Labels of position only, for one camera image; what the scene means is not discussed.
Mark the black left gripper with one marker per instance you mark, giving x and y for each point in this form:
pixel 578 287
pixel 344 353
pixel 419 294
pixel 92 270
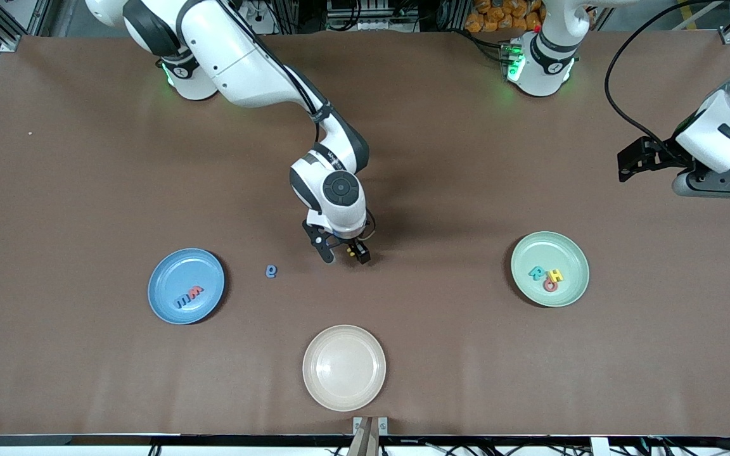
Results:
pixel 661 156

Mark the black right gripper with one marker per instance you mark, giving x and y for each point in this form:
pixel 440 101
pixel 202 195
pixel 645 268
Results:
pixel 356 247

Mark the grey-blue foam letter a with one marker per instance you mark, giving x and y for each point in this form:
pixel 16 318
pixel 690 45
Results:
pixel 270 276

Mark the yellow foam letter H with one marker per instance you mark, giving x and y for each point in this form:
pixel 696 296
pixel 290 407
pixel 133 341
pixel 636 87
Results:
pixel 556 275

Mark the teal foam letter R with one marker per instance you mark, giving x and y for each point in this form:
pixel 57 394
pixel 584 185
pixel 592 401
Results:
pixel 536 274

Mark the pink foam letter Q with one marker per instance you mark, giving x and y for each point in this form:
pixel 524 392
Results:
pixel 549 287

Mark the pink foam letter w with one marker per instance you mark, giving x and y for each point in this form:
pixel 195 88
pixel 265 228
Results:
pixel 195 292

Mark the blue foam lowercase m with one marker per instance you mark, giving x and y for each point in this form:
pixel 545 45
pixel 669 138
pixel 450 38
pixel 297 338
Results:
pixel 182 302

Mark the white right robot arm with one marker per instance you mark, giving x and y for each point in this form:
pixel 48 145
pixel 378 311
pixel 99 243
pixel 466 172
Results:
pixel 244 57

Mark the beige round plate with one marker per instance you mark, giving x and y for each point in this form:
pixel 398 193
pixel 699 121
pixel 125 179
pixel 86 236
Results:
pixel 344 367

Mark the pale green round plate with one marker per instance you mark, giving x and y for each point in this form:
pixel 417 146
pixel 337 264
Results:
pixel 561 253

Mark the blue round plate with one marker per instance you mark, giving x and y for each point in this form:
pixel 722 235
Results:
pixel 178 272

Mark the brown wooden slat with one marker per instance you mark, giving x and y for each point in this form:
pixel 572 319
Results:
pixel 365 443

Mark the orange objects pile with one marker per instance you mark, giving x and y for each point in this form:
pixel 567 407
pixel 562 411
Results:
pixel 492 19

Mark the metal equipment rack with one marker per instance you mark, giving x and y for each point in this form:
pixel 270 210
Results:
pixel 371 12

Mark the white power strip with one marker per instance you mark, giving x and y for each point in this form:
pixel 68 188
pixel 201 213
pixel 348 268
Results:
pixel 257 16

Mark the metal table edge bracket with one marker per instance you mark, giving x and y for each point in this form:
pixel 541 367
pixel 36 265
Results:
pixel 383 425

